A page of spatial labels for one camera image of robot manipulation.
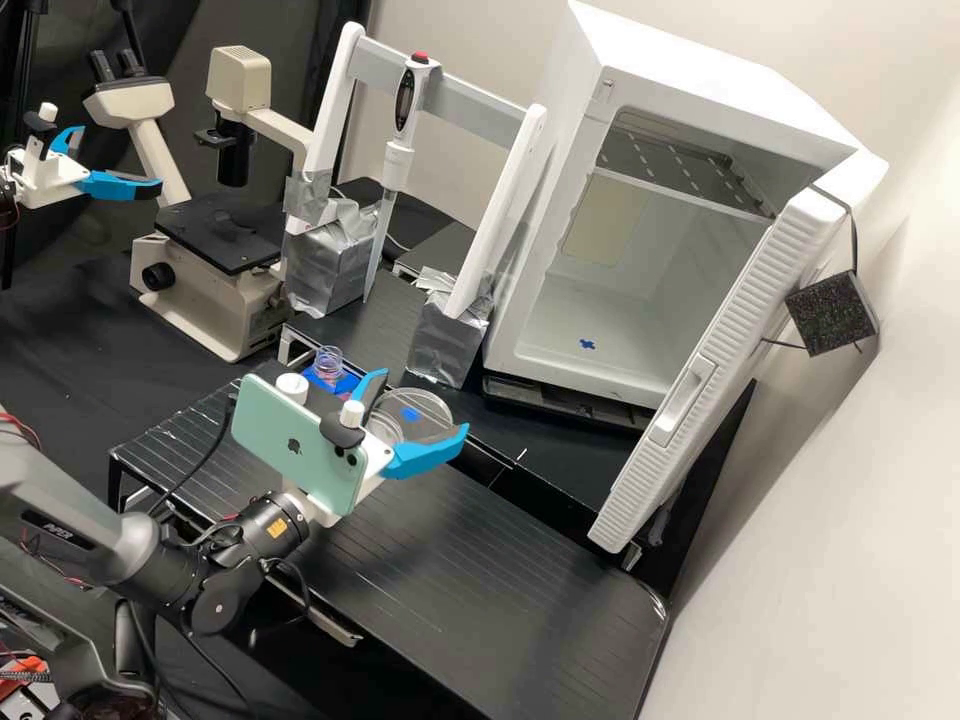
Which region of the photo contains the black platform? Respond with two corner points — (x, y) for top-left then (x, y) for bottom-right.
(107, 365), (520, 528)
(278, 265), (498, 385)
(392, 220), (483, 285)
(224, 449), (673, 720)

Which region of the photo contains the black cable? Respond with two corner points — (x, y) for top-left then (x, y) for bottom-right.
(142, 395), (236, 526)

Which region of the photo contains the right wrist camera phone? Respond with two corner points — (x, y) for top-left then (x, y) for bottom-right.
(229, 372), (376, 520)

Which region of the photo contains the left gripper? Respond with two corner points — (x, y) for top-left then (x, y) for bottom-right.
(7, 124), (165, 209)

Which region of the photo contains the incubator door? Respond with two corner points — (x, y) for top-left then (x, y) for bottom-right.
(586, 148), (891, 556)

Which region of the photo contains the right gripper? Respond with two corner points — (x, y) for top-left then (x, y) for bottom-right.
(292, 368), (472, 532)

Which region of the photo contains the cream microscope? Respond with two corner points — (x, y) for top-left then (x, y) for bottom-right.
(80, 44), (318, 366)

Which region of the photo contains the blue bottle holder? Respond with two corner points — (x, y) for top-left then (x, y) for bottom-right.
(301, 364), (362, 400)

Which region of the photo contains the white pipette stand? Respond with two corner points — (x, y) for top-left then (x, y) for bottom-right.
(280, 20), (550, 389)

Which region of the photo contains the white incubator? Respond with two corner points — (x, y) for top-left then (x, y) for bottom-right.
(482, 0), (861, 412)

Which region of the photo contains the petri dish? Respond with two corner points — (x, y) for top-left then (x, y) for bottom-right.
(370, 385), (456, 447)

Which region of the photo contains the pipette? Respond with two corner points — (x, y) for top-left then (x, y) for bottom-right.
(361, 50), (441, 305)

